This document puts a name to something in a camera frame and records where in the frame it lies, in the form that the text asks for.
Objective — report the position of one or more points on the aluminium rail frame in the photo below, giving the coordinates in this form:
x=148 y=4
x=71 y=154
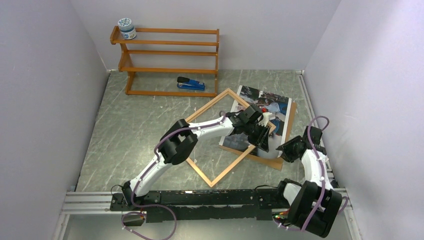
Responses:
x=227 y=101

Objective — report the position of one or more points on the orange wooden shelf rack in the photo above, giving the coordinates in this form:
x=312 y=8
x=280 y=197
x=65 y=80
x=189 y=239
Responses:
x=169 y=50

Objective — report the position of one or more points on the white blue lidded jar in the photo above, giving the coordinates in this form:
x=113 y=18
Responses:
x=127 y=28

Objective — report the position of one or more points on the blue black stapler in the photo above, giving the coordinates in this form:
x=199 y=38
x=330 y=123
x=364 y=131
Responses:
x=190 y=84

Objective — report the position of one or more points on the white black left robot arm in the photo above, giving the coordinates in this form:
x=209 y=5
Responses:
x=177 y=144

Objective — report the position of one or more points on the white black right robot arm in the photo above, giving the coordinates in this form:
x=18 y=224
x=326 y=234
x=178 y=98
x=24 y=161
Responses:
x=314 y=204

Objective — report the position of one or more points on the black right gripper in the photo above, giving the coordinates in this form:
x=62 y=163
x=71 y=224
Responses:
x=285 y=148

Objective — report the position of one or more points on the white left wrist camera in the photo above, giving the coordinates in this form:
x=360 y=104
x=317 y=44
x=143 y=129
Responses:
x=265 y=119

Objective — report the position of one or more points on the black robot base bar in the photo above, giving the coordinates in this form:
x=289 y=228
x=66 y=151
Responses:
x=166 y=205

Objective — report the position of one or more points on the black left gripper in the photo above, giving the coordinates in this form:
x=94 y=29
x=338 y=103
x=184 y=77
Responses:
x=261 y=141

